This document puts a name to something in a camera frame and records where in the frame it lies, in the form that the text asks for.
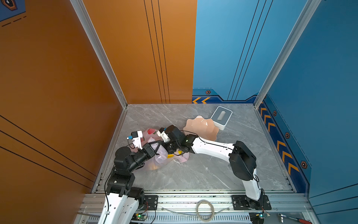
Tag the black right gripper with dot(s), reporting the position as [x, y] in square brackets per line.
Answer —
[163, 144]

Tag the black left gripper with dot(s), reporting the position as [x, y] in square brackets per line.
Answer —
[148, 150]

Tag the yellow banana bunch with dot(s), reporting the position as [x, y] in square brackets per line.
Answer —
[174, 154]

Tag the pink printed plastic bag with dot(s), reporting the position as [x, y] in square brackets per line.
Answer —
[160, 160]

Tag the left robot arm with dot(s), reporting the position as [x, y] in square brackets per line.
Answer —
[123, 179]

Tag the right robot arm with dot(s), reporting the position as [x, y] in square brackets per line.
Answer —
[238, 155]

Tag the wooden fruit plate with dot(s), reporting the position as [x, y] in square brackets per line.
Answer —
[202, 127]

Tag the white grey tissue box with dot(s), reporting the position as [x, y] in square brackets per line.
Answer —
[221, 117]

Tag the left green circuit board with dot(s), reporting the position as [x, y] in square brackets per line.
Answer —
[139, 217]

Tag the green circuit board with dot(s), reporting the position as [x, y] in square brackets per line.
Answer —
[258, 218]
[139, 217]

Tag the coiled clear tube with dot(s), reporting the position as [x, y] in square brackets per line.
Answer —
[204, 211]

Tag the right green circuit board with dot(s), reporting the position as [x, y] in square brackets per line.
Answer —
[258, 218]

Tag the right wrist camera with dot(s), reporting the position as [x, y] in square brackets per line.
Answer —
[161, 133]

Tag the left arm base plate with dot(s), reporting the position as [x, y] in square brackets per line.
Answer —
[150, 202]

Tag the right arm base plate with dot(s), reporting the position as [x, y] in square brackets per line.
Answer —
[242, 202]

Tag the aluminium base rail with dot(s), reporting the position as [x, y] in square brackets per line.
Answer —
[284, 202]

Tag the red handled screwdriver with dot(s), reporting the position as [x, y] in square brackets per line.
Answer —
[299, 220]

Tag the aluminium corner post left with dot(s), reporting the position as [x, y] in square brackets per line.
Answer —
[87, 24]

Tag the aluminium corner post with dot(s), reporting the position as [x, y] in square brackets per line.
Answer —
[87, 24]
[295, 34]

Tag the aluminium corner post right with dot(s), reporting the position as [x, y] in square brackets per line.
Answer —
[295, 34]

